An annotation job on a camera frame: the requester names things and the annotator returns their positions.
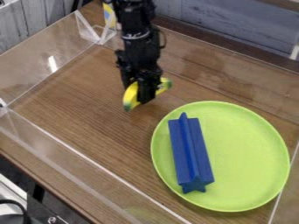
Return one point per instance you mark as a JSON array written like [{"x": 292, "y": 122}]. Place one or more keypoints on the yellow toy banana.
[{"x": 130, "y": 98}]

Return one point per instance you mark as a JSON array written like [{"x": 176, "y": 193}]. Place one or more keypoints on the clear acrylic enclosure wall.
[{"x": 69, "y": 136}]

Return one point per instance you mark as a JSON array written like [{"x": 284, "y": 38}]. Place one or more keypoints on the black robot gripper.
[{"x": 140, "y": 57}]

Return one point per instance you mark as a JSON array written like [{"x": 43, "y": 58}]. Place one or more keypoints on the green round plate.
[{"x": 248, "y": 151}]

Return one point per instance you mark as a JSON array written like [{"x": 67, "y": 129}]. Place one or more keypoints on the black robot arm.
[{"x": 136, "y": 15}]

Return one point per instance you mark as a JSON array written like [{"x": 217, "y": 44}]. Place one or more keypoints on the blue star-shaped block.
[{"x": 192, "y": 159}]

